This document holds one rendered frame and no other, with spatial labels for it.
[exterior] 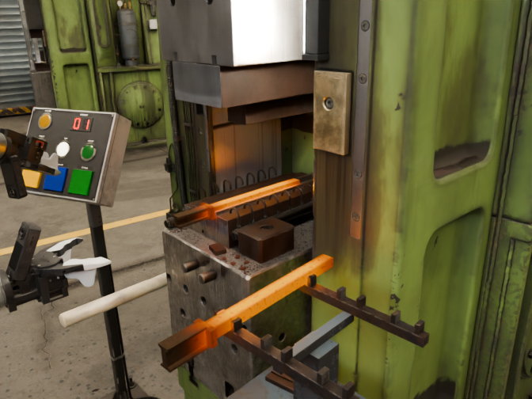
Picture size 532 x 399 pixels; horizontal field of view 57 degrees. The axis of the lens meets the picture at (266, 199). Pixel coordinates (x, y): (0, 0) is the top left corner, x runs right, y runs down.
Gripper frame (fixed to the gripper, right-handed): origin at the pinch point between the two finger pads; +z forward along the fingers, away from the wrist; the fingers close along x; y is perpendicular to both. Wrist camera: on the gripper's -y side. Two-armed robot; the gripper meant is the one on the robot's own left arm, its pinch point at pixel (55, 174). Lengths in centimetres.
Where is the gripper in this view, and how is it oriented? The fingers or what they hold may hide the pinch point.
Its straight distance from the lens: 150.9
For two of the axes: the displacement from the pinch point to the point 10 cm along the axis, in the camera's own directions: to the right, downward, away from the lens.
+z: 3.5, 1.8, 9.2
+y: 1.8, -9.8, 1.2
